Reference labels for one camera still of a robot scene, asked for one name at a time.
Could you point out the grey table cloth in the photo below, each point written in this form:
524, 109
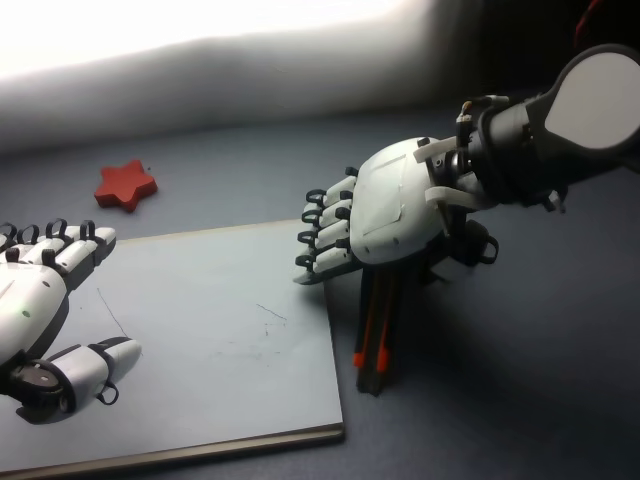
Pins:
500, 375

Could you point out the white backdrop sheet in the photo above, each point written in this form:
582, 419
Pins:
200, 75

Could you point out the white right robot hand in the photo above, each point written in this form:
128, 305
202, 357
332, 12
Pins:
390, 200

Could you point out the orange black utility knife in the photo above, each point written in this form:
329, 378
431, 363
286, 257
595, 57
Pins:
372, 370

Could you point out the red star block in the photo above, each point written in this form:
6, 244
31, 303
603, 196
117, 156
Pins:
122, 185

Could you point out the white paper board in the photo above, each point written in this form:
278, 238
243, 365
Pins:
200, 325

